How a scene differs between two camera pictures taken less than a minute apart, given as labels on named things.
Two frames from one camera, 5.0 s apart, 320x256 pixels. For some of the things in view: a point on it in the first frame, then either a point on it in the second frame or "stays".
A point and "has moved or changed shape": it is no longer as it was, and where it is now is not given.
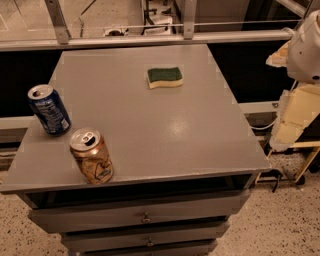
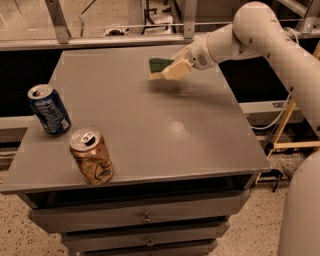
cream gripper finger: x=279 y=58 -> x=178 y=71
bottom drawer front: x=200 y=251 stays
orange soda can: x=92 y=155 stays
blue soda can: x=48 y=108 stays
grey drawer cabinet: x=184 y=159 stays
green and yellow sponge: x=164 y=76 has moved or changed shape
